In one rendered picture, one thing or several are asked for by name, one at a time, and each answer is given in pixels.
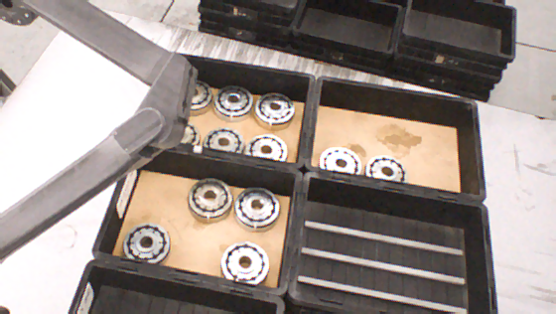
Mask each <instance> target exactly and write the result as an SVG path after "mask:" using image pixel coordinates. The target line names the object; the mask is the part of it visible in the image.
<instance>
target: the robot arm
mask: <svg viewBox="0 0 556 314"><path fill-rule="evenodd" d="M15 1H17V2H18V3H19V4H21V5H22V6H24V7H26V8H28V10H29V11H31V12H32V13H35V14H36V15H38V16H40V17H41V18H43V19H44V20H46V21H47V22H49V23H51V24H52V25H55V26H56V27H58V28H59V30H61V31H62V32H64V33H66V34H67V35H69V36H70V37H73V38H74V39H75V40H77V41H79V42H81V43H82V44H84V45H85V46H87V47H88V48H89V49H90V50H93V51H94V52H96V53H97V54H99V55H100V56H102V57H104V58H105V59H107V60H108V61H110V62H112V63H114V64H115V65H117V66H119V67H120V68H121V69H122V70H123V71H125V72H126V73H128V74H130V75H132V76H133V77H134V78H137V79H139V80H140V81H142V82H143V83H145V84H147V85H148V86H151V89H149V90H148V92H147V93H146V95H145V96H144V98H143V100H142V101H141V103H140V104H139V106H138V109H137V110H136V112H135V113H134V115H133V116H131V117H129V118H128V119H126V120H125V121H123V122H122V123H121V124H119V125H118V126H116V128H115V129H113V130H112V132H110V133H109V134H108V135H107V137H106V138H104V139H103V140H102V141H101V142H99V143H98V144H97V145H95V146H94V148H93V149H90V150H89V151H87V152H86V153H85V154H83V155H82V156H80V157H79V158H78V159H76V160H75V161H73V162H71V163H70V164H68V165H67V166H66V167H65V168H64V169H63V170H62V171H61V172H59V173H58V174H56V175H55V176H54V177H51V178H50V179H48V180H47V181H46V182H44V183H43V184H41V185H40V187H38V188H37V189H36V190H34V191H32V192H30V193H29V194H28V195H26V196H25V197H23V198H22V199H20V200H19V201H18V202H16V203H15V204H12V205H11V207H10V208H8V209H7V210H5V211H4V212H3V213H1V214H0V265H2V263H3V262H4V260H5V259H6V258H7V257H9V256H10V255H12V254H13V253H16V252H17V251H18V250H20V249H21V248H23V247H24V246H26V245H27V243H28V242H30V241H31V240H33V239H35V238H37V237H38V236H40V235H41V234H43V233H44V232H46V231H47V230H49V229H50V228H51V227H54V226H55V224H57V223H58V222H60V221H61V220H62V219H64V218H65V217H67V216H68V215H70V214H71V213H74V212H75V211H76V210H78V209H79V208H81V207H82V205H84V204H85V203H86V202H88V201H89V200H92V199H93V198H95V197H96V196H98V195H99V194H100V193H102V192H103V191H105V190H106V189H108V188H109V187H110V185H113V184H114V183H116V182H117V181H119V180H120V179H121V178H123V177H124V176H126V175H127V174H129V173H132V172H133V171H135V170H137V169H139V168H141V166H143V165H144V164H146V163H147V162H149V161H151V160H153V157H155V156H156V155H158V154H159V153H161V152H162V151H163V150H165V149H172V148H174V146H176V145H178V144H179V143H180V142H181V141H182V139H183V137H184V134H185V129H186V128H187V126H188V120H190V115H191V110H192V104H193V99H194V93H195V87H196V82H197V77H198V70H197V68H195V67H194V66H193V65H191V63H190V62H188V61H187V59H186V58H184V57H183V56H181V55H179V54H178V53H176V52H173V53H171V52H168V51H167V50H165V48H163V47H162V46H160V45H158V44H156V43H154V42H153V41H151V40H149V39H147V38H145V37H144V36H142V35H140V34H139V33H137V32H136V31H134V29H132V28H131V27H128V26H127V25H125V24H123V23H122V22H120V21H119V20H117V19H115V18H114V17H112V16H109V15H108V14H106V13H105V12H103V11H101V9H100V8H98V7H97V6H95V5H93V4H92V3H89V2H87V1H86V0H15Z"/></svg>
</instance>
